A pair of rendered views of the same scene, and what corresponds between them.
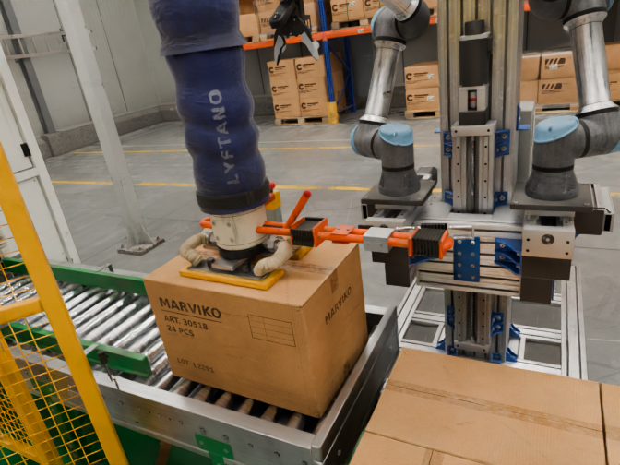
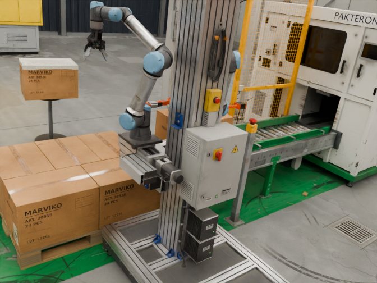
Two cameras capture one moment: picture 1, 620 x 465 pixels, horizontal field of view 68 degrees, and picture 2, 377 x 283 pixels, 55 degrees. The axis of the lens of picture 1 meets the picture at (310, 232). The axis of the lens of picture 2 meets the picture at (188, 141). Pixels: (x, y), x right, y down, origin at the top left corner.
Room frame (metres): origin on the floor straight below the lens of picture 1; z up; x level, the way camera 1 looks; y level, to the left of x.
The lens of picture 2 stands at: (2.50, -2.81, 2.01)
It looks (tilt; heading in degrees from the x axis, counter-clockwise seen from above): 23 degrees down; 111
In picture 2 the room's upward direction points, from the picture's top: 7 degrees clockwise
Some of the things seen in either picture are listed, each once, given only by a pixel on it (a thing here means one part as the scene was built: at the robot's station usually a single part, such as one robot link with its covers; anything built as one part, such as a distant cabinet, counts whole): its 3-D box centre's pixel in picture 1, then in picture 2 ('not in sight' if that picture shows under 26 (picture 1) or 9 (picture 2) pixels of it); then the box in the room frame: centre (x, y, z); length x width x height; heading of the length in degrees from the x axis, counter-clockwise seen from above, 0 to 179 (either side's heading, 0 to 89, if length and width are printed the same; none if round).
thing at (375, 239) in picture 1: (379, 239); (152, 104); (1.13, -0.18, 1.07); 0.07 x 0.07 x 0.04; 58
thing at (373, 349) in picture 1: (362, 369); not in sight; (1.21, -0.10, 0.58); 0.70 x 0.03 x 0.06; 151
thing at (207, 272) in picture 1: (229, 268); not in sight; (1.29, 0.26, 0.97); 0.34 x 0.10 x 0.05; 58
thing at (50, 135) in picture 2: not in sight; (50, 118); (-0.67, 0.54, 0.31); 0.40 x 0.40 x 0.62
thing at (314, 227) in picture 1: (309, 231); not in sight; (1.24, 0.00, 1.08); 0.10 x 0.08 x 0.06; 148
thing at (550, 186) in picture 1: (552, 177); (141, 129); (1.36, -0.78, 1.09); 0.15 x 0.15 x 0.10
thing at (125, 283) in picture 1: (103, 275); (290, 140); (2.19, 1.09, 0.60); 1.60 x 0.10 x 0.09; 61
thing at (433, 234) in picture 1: (428, 243); not in sight; (1.05, -0.29, 1.08); 0.08 x 0.07 x 0.05; 58
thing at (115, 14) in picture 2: not in sight; (113, 14); (1.19, -0.90, 1.82); 0.11 x 0.11 x 0.08; 1
